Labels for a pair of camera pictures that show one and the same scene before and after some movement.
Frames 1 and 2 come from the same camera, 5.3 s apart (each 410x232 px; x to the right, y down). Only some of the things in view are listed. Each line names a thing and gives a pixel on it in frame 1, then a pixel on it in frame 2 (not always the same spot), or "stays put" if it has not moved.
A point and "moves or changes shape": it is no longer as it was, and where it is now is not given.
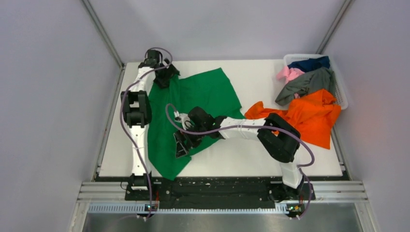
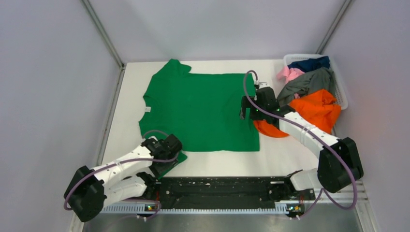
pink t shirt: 287,74 stays put
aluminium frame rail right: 332,27 stays put
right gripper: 182,150 -> 245,104
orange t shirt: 312,114 stays put
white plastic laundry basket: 340,94 stays put
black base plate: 232,190 stays put
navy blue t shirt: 308,65 stays put
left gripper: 170,71 -> 157,169
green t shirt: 212,90 moves or changes shape
